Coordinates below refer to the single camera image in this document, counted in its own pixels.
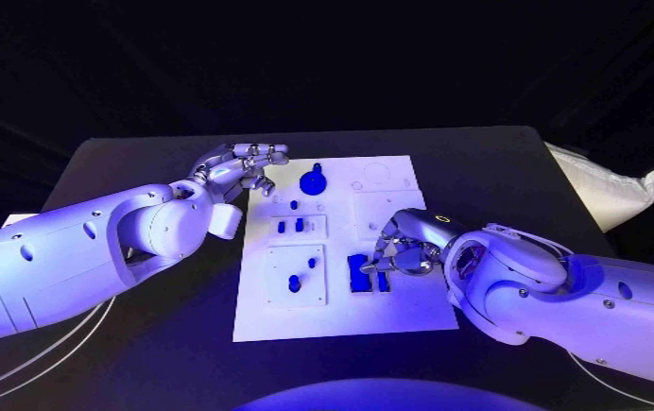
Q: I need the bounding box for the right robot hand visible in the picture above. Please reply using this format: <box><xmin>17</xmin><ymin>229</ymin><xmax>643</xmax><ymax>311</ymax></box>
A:
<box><xmin>360</xmin><ymin>208</ymin><xmax>470</xmax><ymax>278</ymax></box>

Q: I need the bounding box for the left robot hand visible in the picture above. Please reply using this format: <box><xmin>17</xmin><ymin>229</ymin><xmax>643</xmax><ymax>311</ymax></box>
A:
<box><xmin>189</xmin><ymin>142</ymin><xmax>290</xmax><ymax>207</ymax></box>

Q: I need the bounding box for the white task board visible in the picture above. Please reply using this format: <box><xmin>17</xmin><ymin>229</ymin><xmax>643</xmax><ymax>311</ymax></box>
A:
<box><xmin>232</xmin><ymin>154</ymin><xmax>461</xmax><ymax>343</ymax></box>

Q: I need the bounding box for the blue gear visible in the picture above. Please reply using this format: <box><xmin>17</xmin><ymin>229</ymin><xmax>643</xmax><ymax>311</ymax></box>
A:
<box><xmin>298</xmin><ymin>171</ymin><xmax>329</xmax><ymax>196</ymax></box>

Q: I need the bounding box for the wide blue block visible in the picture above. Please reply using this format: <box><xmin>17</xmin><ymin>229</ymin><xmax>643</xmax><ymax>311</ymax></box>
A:
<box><xmin>347</xmin><ymin>253</ymin><xmax>375</xmax><ymax>294</ymax></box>

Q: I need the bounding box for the white cloth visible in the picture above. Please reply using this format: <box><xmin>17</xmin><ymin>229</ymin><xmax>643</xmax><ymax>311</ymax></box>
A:
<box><xmin>543</xmin><ymin>141</ymin><xmax>654</xmax><ymax>235</ymax></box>

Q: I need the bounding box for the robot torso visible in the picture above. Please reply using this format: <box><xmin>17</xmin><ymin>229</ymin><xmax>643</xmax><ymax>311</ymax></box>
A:
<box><xmin>244</xmin><ymin>378</ymin><xmax>548</xmax><ymax>411</ymax></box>

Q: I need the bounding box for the white cable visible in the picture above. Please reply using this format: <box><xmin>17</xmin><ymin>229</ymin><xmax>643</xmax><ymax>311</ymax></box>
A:
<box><xmin>566</xmin><ymin>351</ymin><xmax>654</xmax><ymax>405</ymax></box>
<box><xmin>483</xmin><ymin>222</ymin><xmax>582</xmax><ymax>260</ymax></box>
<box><xmin>0</xmin><ymin>306</ymin><xmax>102</xmax><ymax>380</ymax></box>
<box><xmin>0</xmin><ymin>297</ymin><xmax>117</xmax><ymax>397</ymax></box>

